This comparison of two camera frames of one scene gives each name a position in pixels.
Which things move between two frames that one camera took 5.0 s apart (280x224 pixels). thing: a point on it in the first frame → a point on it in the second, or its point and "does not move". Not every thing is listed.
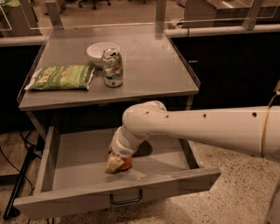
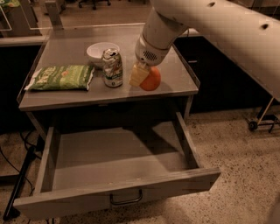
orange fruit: (127, 163) → (152, 80)
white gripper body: (122, 150) → (148, 54)
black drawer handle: (126, 201) does not move
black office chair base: (94, 3) does not move
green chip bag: (68, 77) does not move
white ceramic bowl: (94, 52) does not move
